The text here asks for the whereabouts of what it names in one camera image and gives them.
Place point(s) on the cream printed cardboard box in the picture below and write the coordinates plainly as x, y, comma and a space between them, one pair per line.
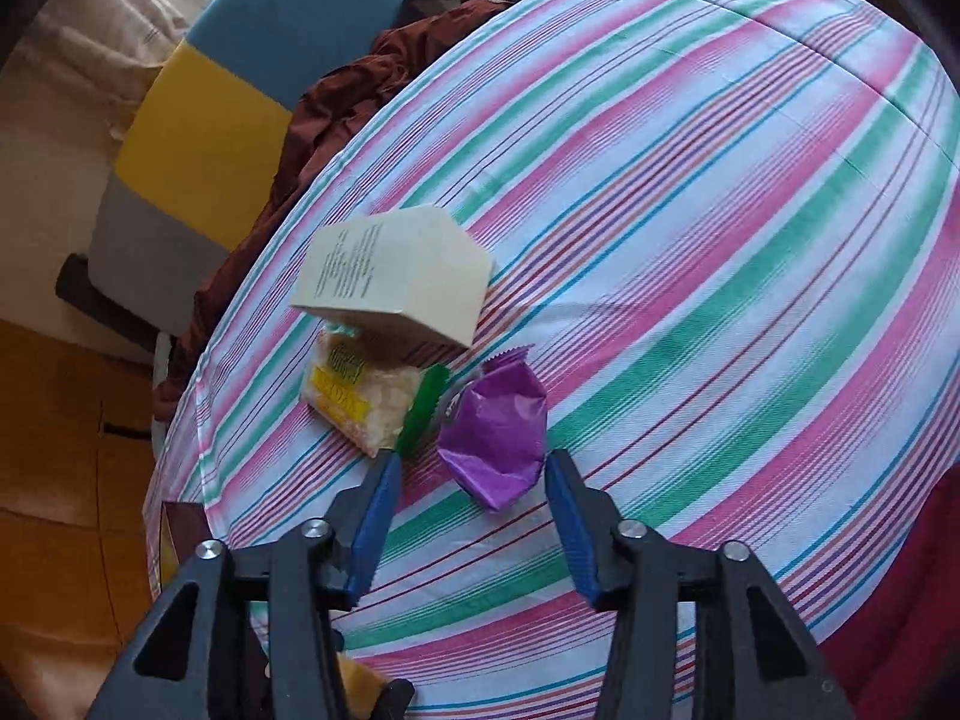
390, 270

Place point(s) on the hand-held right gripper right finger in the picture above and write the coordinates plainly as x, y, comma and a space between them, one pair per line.
574, 540

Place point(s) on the blue yellow grey armchair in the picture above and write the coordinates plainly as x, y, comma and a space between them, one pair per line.
202, 157

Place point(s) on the yellow sponge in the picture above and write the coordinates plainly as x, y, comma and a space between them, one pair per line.
364, 690

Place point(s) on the dark red gold-lined box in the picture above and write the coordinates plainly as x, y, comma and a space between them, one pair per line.
180, 540

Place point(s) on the yellow snack packet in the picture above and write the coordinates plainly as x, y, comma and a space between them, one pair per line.
352, 390

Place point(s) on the green foil packet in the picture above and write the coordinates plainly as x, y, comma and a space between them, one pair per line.
420, 412

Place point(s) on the purple foil packet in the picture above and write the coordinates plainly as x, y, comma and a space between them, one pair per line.
495, 435

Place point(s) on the dark red blanket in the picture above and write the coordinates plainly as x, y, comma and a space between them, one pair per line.
330, 112

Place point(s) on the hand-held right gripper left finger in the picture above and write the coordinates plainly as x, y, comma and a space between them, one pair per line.
371, 532

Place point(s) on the magenta cloth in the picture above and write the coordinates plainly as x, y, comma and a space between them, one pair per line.
900, 615

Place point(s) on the beige patterned curtain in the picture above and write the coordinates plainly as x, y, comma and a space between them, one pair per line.
90, 37

